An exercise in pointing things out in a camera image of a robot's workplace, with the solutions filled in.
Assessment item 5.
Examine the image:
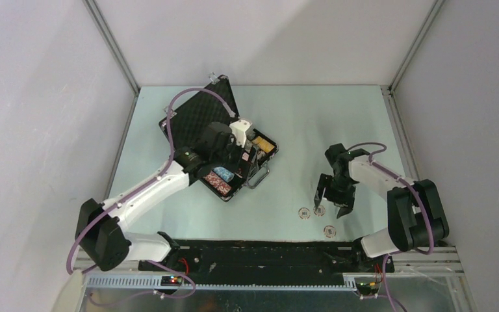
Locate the white red chip stack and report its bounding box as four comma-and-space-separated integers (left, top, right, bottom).
297, 205, 337, 240

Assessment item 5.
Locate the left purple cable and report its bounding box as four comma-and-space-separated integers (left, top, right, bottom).
66, 88, 238, 300

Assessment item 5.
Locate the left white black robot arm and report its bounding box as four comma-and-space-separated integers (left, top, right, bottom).
75, 119, 255, 272

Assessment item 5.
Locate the red white chip row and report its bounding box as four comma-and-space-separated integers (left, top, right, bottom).
204, 172, 232, 197

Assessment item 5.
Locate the black poker set case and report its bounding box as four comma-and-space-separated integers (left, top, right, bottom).
159, 75, 278, 202

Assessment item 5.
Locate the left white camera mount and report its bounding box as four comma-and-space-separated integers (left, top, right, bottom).
229, 118, 255, 149

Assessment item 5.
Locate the light blue chip stack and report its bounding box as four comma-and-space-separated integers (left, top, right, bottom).
213, 166, 235, 183

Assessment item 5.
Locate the yellow poker chip stack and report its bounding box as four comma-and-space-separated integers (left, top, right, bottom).
251, 136, 276, 154

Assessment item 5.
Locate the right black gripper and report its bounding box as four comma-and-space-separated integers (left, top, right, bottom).
314, 173, 355, 218

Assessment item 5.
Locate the purple cable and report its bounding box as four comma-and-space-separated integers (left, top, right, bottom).
66, 88, 238, 300
347, 142, 435, 312

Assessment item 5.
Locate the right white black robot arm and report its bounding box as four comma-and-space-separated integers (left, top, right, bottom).
314, 143, 450, 272

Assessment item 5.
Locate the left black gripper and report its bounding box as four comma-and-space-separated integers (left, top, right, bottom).
211, 135, 259, 179

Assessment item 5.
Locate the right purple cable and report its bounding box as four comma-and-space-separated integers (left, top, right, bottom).
347, 142, 435, 312

